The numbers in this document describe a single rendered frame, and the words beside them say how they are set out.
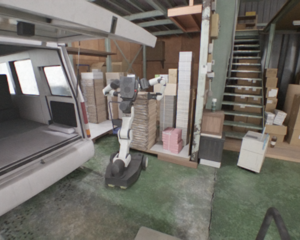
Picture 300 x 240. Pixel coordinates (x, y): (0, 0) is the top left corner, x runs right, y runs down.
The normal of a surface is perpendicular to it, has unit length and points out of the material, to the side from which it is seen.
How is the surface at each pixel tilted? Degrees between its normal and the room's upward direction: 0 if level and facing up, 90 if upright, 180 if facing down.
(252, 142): 90
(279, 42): 90
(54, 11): 106
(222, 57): 90
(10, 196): 87
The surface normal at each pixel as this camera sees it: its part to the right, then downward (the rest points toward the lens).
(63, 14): 0.87, 0.39
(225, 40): -0.44, 0.27
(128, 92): -0.07, 0.14
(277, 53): -0.62, 0.24
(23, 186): 0.88, 0.07
